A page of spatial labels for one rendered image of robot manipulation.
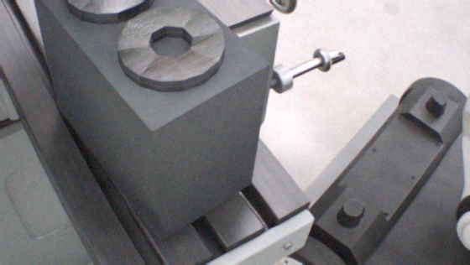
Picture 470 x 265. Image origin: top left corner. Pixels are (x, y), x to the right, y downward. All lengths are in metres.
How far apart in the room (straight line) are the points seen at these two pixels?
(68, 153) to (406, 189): 0.71
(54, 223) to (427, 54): 1.59
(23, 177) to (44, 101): 0.40
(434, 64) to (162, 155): 1.91
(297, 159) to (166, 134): 1.43
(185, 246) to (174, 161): 0.13
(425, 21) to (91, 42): 2.08
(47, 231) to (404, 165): 0.76
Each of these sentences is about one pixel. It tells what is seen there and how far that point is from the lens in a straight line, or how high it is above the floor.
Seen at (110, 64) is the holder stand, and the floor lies 1.17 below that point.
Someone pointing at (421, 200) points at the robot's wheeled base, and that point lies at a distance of 1.20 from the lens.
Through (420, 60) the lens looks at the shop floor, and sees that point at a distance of 2.31.
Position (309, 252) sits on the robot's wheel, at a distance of 1.05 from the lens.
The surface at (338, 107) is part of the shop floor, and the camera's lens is 2.04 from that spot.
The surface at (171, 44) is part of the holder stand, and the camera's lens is 0.51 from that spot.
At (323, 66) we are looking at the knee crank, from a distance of 1.36.
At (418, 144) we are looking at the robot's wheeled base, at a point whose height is 0.59.
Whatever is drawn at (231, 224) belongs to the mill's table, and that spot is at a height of 0.98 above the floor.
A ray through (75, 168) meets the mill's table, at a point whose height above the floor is 0.98.
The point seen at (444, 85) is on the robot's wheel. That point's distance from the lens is 1.38.
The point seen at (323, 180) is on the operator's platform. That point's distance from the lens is 1.37.
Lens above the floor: 1.53
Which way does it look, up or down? 53 degrees down
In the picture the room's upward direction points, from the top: 5 degrees clockwise
